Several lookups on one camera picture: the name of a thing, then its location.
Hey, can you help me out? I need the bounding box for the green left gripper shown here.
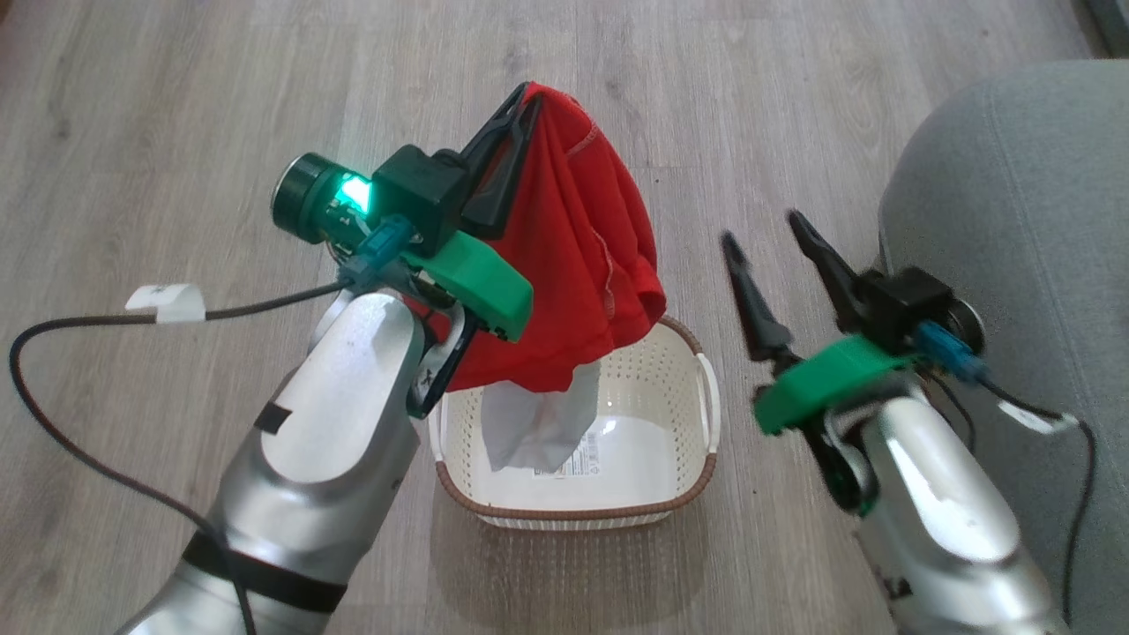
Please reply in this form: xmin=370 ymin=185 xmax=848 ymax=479
xmin=272 ymin=84 xmax=542 ymax=342

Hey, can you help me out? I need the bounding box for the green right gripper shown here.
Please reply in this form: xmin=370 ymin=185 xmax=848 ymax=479
xmin=722 ymin=210 xmax=987 ymax=436

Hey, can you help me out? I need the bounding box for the red garment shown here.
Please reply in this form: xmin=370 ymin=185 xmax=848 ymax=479
xmin=432 ymin=82 xmax=667 ymax=473

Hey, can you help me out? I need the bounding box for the grey and yellow sofa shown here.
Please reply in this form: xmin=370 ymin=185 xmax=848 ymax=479
xmin=878 ymin=60 xmax=1129 ymax=635

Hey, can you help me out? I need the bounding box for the white perforated laundry basket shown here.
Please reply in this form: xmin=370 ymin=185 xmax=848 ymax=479
xmin=430 ymin=315 xmax=722 ymax=532

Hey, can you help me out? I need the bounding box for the white barcode sticker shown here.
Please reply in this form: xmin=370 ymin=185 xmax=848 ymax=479
xmin=529 ymin=432 xmax=618 ymax=482

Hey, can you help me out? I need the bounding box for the blue cable connector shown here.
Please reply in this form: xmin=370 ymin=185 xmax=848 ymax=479
xmin=917 ymin=322 xmax=984 ymax=382
xmin=348 ymin=216 xmax=415 ymax=283

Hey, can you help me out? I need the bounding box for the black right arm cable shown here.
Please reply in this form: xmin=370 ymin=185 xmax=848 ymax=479
xmin=926 ymin=370 xmax=1099 ymax=627

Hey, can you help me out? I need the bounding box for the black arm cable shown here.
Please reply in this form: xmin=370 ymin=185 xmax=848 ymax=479
xmin=926 ymin=370 xmax=1099 ymax=627
xmin=9 ymin=280 xmax=354 ymax=635

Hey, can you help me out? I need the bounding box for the white cable label tag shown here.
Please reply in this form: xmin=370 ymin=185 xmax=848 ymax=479
xmin=125 ymin=283 xmax=206 ymax=324
xmin=1001 ymin=401 xmax=1079 ymax=437

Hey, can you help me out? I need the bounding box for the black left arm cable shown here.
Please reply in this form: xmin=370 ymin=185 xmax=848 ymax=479
xmin=9 ymin=280 xmax=354 ymax=635

